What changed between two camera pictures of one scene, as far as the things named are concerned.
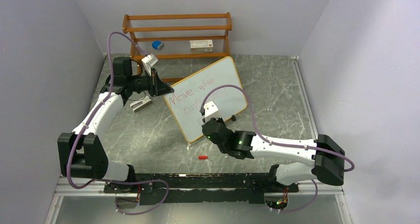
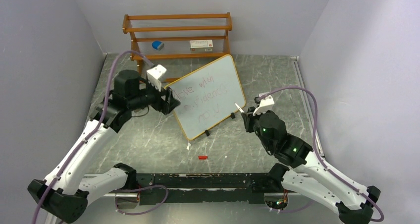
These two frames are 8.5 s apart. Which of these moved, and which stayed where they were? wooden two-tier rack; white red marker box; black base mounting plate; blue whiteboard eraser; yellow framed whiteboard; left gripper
Moved: yellow framed whiteboard; left gripper
Stayed: blue whiteboard eraser; wooden two-tier rack; white red marker box; black base mounting plate
